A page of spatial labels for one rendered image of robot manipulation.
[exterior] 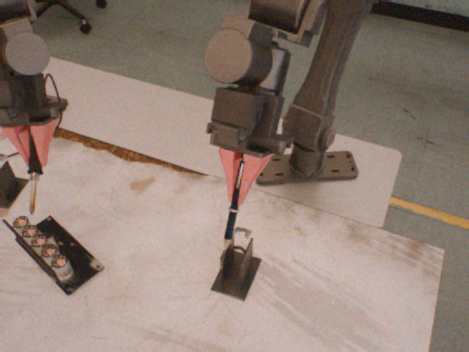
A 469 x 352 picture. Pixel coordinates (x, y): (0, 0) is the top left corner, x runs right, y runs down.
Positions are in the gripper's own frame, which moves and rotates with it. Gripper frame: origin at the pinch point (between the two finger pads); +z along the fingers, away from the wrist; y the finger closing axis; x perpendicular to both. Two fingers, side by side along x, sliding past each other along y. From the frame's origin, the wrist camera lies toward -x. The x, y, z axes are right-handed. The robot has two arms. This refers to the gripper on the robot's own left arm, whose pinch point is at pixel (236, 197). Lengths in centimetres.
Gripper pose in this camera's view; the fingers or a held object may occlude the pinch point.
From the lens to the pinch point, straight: 62.4
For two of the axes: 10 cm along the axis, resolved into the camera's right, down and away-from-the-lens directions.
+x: 3.0, -1.8, 9.4
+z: -2.0, 9.5, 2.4
